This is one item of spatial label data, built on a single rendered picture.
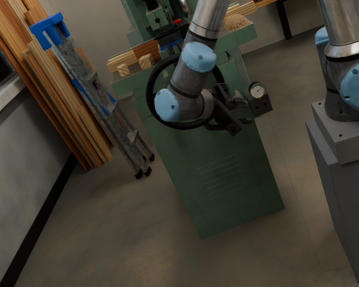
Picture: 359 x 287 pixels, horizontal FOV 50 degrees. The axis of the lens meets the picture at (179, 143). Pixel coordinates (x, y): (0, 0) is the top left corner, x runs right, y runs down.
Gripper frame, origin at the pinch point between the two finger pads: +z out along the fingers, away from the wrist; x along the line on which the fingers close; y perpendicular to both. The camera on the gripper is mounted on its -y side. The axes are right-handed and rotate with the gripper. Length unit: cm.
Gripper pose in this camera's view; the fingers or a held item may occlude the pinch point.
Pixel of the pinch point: (245, 106)
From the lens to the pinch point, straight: 133.7
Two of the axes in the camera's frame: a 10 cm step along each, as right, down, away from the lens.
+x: -5.8, 4.7, 6.6
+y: -4.1, -8.7, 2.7
